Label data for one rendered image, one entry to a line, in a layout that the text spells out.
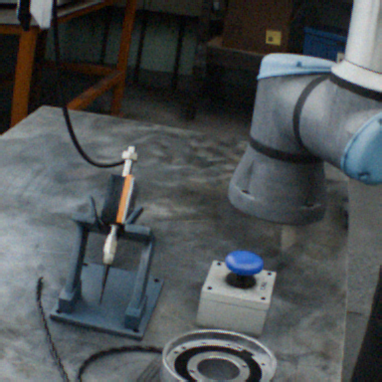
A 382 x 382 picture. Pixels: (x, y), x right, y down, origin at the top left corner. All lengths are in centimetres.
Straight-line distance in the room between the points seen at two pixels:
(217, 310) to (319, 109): 31
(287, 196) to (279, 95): 14
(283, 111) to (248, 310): 33
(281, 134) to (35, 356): 50
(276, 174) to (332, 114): 16
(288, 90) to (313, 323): 34
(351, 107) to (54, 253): 40
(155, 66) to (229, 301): 399
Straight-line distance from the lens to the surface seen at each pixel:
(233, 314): 75
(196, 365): 65
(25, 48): 255
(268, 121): 100
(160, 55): 466
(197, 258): 89
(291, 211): 102
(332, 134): 91
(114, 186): 73
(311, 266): 92
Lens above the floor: 122
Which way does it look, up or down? 23 degrees down
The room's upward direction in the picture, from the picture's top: 8 degrees clockwise
